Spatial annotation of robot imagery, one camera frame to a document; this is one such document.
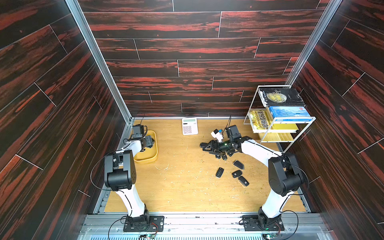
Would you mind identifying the black car key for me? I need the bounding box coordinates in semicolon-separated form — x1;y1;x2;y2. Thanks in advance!
233;160;245;170
232;170;243;178
216;167;224;178
238;176;250;187

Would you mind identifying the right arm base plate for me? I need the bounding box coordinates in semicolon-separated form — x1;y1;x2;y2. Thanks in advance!
239;214;285;232

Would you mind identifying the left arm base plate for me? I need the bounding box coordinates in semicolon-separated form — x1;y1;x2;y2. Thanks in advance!
123;215;165;233

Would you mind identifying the blue book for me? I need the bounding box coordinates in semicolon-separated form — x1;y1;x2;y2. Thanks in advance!
268;106;312;122

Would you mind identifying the yellow plastic storage box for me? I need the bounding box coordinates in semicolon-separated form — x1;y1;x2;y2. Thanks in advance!
129;130;159;164

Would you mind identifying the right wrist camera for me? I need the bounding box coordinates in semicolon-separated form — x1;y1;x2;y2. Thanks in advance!
211;129;224;143

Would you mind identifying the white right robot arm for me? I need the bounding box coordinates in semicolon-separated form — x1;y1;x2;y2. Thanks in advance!
200;125;308;230

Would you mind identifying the white metal shelf rack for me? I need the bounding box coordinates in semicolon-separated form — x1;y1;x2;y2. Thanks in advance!
243;85;316;153

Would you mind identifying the yellow book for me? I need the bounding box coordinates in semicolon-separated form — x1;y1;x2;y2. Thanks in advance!
248;110;299;134

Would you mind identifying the black book gold emblem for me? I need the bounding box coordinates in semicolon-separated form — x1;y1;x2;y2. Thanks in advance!
259;88;305;107

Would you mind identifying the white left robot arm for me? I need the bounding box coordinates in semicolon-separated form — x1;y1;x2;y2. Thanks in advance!
104;125;154;229

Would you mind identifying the white calculator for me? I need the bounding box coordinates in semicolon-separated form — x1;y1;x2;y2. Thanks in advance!
182;118;199;136

